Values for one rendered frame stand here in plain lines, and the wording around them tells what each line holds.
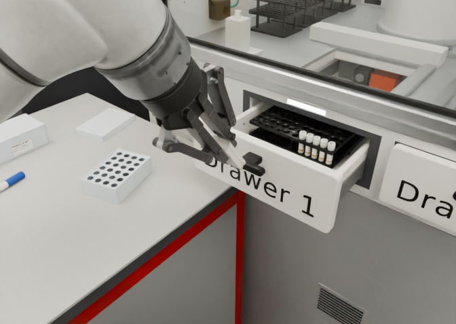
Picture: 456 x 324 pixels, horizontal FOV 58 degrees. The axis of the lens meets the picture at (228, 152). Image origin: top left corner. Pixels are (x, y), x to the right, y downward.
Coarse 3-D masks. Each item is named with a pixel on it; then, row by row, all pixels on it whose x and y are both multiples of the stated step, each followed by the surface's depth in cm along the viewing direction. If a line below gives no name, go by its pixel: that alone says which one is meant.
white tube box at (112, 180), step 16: (112, 160) 86; (128, 160) 86; (144, 160) 86; (96, 176) 81; (112, 176) 81; (128, 176) 80; (144, 176) 86; (96, 192) 80; (112, 192) 78; (128, 192) 82
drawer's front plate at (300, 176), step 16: (208, 128) 72; (240, 144) 68; (256, 144) 66; (272, 160) 65; (288, 160) 63; (304, 160) 62; (224, 176) 75; (240, 176) 72; (256, 176) 69; (272, 176) 67; (288, 176) 64; (304, 176) 62; (320, 176) 60; (336, 176) 59; (256, 192) 71; (272, 192) 68; (304, 192) 64; (320, 192) 61; (336, 192) 60; (288, 208) 67; (304, 208) 65; (320, 208) 63; (336, 208) 62; (320, 224) 64
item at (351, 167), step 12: (252, 108) 84; (264, 108) 86; (276, 108) 90; (240, 120) 81; (360, 144) 83; (348, 156) 80; (360, 156) 69; (336, 168) 76; (348, 168) 66; (360, 168) 71; (348, 180) 68
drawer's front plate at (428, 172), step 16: (400, 144) 66; (400, 160) 66; (416, 160) 64; (432, 160) 62; (448, 160) 62; (384, 176) 69; (400, 176) 67; (416, 176) 65; (432, 176) 63; (448, 176) 62; (384, 192) 70; (432, 192) 64; (448, 192) 63; (400, 208) 69; (416, 208) 67; (432, 208) 65; (448, 208) 64; (448, 224) 65
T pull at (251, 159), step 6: (246, 156) 66; (252, 156) 66; (258, 156) 66; (246, 162) 64; (252, 162) 64; (258, 162) 65; (246, 168) 64; (252, 168) 64; (258, 168) 63; (264, 168) 63; (258, 174) 63; (264, 174) 64
